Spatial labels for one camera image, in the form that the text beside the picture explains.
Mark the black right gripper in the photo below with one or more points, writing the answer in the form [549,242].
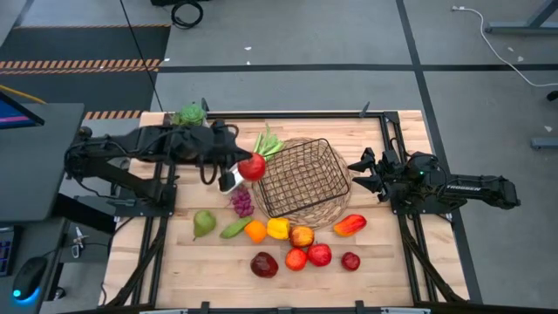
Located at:
[396,174]

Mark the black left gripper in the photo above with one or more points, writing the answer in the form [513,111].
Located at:
[205,146]

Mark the green lettuce leaf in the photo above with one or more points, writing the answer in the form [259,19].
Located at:
[235,228]

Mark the green pear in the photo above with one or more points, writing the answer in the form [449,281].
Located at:
[204,223]

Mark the orange citrus fruit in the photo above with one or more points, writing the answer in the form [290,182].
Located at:
[256,231]

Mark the small red apple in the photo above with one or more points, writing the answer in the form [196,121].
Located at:
[350,261]

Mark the dark maroon apple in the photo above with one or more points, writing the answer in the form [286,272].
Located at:
[264,265]

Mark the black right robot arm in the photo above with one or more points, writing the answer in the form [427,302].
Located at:
[475,188]

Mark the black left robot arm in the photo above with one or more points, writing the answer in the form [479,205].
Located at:
[131,139]

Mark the purple grape bunch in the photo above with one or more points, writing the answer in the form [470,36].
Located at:
[242,202]

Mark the green white leek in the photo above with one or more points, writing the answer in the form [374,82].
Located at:
[268,146]

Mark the red and orange mango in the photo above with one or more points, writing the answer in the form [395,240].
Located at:
[350,225]

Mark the round woven straw placemat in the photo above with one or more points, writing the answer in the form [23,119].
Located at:
[322,216]

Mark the succulent in white patterned pot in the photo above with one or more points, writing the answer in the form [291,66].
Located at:
[189,115]

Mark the yellow bell pepper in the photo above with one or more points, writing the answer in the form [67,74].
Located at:
[278,228]

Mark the black round knob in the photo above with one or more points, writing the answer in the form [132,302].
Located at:
[85,132]

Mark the silver carabiner clip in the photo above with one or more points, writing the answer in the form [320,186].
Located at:
[78,240]

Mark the grey desk foot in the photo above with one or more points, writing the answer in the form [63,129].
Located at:
[545,143]
[514,29]

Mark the black hazard-striped floor mat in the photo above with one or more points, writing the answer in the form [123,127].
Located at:
[87,43]

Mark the black side desk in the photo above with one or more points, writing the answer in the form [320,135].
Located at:
[39,174]

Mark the black caster wheel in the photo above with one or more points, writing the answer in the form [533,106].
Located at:
[553,95]

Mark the dark lower desk top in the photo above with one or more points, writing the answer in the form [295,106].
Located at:
[43,235]

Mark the computer monitor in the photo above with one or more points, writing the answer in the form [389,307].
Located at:
[13,118]

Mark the black computer mouse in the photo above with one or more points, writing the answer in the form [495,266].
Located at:
[28,277]

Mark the black keyboard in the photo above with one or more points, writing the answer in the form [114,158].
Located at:
[5,253]

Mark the black wedge bracket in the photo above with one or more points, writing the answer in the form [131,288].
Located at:
[365,110]
[205,105]

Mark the black aluminium rig frame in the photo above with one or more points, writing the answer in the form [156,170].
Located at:
[305,115]

